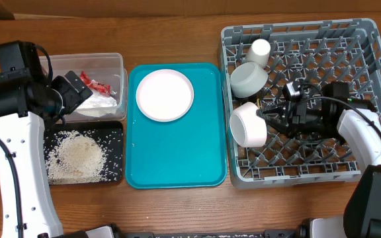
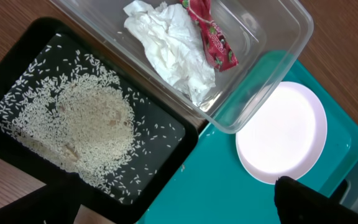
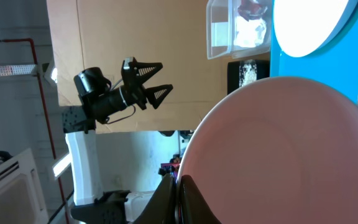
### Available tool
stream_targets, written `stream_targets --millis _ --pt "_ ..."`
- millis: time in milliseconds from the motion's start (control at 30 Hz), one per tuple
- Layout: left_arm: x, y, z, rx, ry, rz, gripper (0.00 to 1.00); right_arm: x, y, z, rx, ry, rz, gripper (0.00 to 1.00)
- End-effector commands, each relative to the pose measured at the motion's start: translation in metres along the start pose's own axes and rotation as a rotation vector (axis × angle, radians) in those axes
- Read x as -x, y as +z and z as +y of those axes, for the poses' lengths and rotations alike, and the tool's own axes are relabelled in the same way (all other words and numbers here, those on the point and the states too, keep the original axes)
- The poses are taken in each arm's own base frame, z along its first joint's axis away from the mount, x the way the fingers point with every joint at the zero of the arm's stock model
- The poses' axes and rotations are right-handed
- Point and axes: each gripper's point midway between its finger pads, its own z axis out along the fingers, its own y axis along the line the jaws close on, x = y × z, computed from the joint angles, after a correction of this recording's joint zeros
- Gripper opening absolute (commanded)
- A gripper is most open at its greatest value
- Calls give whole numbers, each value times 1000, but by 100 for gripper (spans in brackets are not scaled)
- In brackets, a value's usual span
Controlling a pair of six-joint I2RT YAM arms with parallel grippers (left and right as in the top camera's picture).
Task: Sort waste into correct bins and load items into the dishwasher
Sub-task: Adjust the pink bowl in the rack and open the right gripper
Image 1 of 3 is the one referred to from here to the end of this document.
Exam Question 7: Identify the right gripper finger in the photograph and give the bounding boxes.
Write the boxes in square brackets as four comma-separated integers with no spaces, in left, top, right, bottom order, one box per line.
[261,115,288,136]
[256,102,290,118]

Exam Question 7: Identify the white napkin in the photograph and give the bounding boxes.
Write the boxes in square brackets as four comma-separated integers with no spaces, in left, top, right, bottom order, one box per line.
[75,89,117,117]

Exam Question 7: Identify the small pink plate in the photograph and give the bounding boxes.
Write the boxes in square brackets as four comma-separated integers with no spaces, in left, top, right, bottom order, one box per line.
[230,102,267,147]

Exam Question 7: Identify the red snack wrapper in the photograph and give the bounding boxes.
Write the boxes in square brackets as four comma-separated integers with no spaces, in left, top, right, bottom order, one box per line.
[79,71,111,97]

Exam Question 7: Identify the grey bowl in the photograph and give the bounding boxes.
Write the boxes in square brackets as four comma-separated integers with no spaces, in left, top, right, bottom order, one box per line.
[230,62,269,98]

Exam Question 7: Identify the white cup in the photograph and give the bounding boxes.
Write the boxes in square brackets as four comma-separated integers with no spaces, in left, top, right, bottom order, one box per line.
[245,39,271,69]

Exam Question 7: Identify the white rice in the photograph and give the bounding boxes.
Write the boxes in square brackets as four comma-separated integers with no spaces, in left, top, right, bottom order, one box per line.
[44,129,122,184]

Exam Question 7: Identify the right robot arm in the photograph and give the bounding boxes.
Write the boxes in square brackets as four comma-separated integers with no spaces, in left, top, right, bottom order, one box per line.
[257,81,381,238]

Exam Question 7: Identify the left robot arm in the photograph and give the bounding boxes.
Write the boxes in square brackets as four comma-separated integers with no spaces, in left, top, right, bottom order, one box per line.
[0,71,92,237]

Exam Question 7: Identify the clear plastic storage bin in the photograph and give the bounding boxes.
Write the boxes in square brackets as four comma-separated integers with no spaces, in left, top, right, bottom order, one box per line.
[50,53,128,123]

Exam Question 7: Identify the black plastic tray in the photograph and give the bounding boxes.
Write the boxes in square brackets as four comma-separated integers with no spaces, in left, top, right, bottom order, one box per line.
[43,120,124,185]

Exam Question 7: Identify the grey plastic dish rack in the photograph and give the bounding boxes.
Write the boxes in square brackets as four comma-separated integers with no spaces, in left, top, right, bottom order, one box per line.
[219,19,381,189]

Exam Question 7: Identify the large pink plate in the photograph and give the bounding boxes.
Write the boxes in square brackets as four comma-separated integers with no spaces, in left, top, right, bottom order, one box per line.
[136,69,194,122]

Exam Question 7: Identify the teal plastic serving tray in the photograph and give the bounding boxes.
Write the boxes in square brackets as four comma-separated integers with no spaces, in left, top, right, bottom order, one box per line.
[124,63,227,189]

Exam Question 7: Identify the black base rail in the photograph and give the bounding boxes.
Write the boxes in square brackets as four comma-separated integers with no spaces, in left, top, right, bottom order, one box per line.
[111,223,310,238]

